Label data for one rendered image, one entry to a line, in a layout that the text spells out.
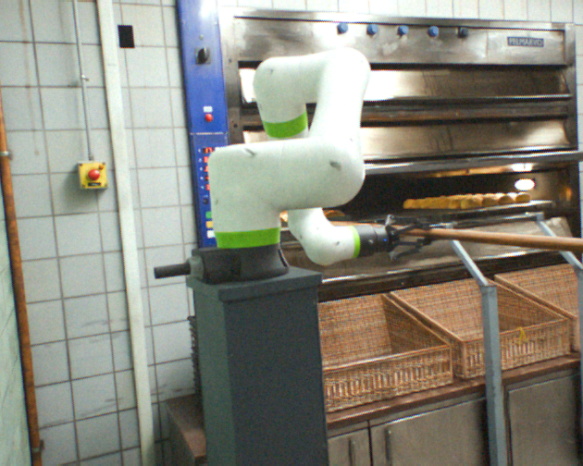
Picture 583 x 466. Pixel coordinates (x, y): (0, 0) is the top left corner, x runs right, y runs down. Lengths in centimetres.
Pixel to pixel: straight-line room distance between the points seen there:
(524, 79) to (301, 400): 240
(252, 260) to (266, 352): 17
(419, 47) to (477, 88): 37
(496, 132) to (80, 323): 212
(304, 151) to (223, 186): 16
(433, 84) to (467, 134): 31
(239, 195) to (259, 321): 23
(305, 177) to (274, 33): 153
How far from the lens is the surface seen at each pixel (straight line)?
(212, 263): 98
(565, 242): 131
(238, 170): 98
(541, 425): 253
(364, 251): 151
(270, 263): 100
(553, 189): 338
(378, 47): 264
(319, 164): 95
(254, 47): 238
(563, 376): 256
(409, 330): 239
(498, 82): 301
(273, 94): 134
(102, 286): 217
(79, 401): 227
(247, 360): 98
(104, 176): 208
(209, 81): 224
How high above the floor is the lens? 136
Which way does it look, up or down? 4 degrees down
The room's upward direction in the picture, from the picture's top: 4 degrees counter-clockwise
